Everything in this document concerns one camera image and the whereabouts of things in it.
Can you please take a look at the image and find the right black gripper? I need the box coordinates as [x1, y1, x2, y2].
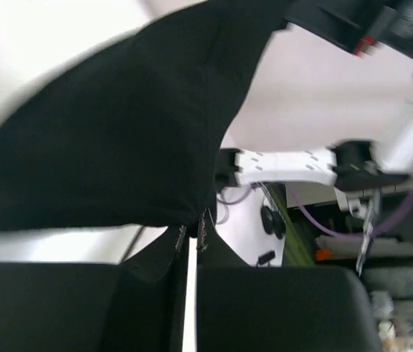
[284, 0, 413, 59]

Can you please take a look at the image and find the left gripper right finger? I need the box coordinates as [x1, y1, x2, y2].
[196, 210, 383, 351]

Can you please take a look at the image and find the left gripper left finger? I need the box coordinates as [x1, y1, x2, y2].
[0, 228, 189, 351]

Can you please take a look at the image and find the black skirt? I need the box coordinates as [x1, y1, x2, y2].
[0, 1, 288, 232]

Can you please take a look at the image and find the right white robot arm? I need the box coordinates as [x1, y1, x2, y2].
[216, 1, 413, 192]

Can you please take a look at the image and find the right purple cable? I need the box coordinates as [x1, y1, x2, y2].
[216, 183, 413, 241]

